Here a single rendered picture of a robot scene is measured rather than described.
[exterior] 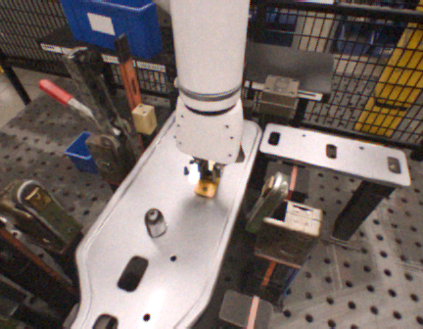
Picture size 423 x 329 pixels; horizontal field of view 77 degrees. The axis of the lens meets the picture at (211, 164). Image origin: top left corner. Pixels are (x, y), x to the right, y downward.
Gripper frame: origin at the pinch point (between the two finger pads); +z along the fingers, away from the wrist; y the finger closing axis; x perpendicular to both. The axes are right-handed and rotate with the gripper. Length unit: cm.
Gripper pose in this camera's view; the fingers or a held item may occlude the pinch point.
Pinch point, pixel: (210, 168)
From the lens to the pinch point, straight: 48.8
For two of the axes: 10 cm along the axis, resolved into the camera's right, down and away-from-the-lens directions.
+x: 3.3, -7.0, 6.3
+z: 0.0, 6.7, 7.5
